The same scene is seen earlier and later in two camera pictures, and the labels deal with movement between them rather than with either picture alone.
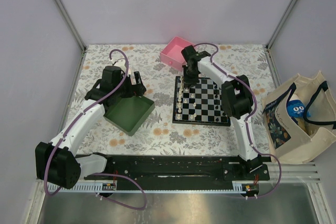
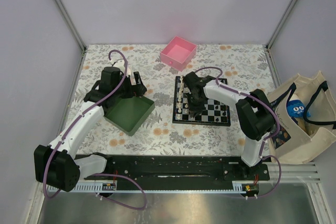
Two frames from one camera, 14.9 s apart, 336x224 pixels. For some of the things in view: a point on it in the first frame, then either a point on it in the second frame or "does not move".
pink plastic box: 171,55 does not move
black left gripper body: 129,90 does not move
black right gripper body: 190,77 -> 196,105
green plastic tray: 127,114 does not move
